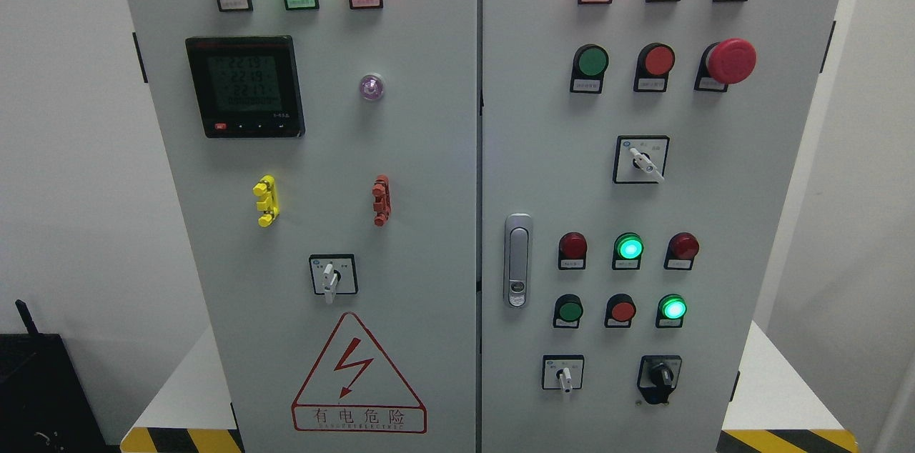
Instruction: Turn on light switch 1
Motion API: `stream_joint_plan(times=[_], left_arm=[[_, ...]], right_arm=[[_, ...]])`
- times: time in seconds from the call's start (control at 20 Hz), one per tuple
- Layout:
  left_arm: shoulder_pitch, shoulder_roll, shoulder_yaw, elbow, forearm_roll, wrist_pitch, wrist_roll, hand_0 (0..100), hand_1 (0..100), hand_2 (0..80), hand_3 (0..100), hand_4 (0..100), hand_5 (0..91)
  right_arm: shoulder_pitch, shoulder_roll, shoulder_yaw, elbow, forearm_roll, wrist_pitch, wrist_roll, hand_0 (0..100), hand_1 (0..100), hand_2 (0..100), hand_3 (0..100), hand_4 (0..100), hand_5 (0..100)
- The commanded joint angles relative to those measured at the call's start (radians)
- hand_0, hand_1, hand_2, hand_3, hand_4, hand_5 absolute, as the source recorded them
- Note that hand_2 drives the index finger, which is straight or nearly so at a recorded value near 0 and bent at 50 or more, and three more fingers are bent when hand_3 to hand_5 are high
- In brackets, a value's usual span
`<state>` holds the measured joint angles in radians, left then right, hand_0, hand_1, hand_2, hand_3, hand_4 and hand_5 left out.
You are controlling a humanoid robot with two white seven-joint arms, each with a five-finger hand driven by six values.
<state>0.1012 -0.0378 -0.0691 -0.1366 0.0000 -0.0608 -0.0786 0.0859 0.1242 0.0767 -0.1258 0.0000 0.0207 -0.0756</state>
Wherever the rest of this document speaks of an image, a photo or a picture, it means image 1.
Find silver door latch handle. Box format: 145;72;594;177
503;213;533;309

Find red push button second row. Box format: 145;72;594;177
632;42;676;94

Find yellow black hazard tape right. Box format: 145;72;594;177
716;429;859;452

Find black rotary knob switch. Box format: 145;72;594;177
636;355;683;405

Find yellow black hazard tape left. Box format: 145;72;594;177
119;427;244;452

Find green lit indicator middle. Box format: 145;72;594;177
611;232;644;270

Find grey cabinet door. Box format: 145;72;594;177
128;0;478;452
480;0;838;452

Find green push button second row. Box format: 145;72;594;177
570;44;609;94

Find yellow terminal connector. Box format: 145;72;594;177
252;175;280;228

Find grey right cabinet door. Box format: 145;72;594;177
480;0;838;452

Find clear white indicator lamp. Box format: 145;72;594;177
359;73;385;101

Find dark red indicator right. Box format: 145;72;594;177
664;232;700;271

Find white selector switch right upper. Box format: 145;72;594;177
613;135;671;185

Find yellow black hazard tape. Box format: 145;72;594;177
716;429;859;452
119;427;244;452

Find white selector switch lower right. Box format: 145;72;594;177
540;354;585;392

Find grey left cabinet door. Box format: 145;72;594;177
128;0;478;452

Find black digital power meter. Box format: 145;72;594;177
185;35;306;139

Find dark red indicator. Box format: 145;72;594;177
558;232;588;270
664;232;700;271

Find red push button lower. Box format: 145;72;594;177
604;294;637;329

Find white rotary selector switch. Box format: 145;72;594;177
308;254;359;304

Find dark red indicator left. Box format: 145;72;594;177
558;232;588;270

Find black box with antenna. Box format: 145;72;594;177
1;300;107;452

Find red electrical hazard warning sticker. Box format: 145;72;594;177
291;311;426;434

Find red emergency stop mushroom button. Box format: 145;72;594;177
695;37;757;94

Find green lit push button lower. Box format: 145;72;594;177
655;294;688;329

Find red terminal connector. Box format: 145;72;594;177
370;175;392;227

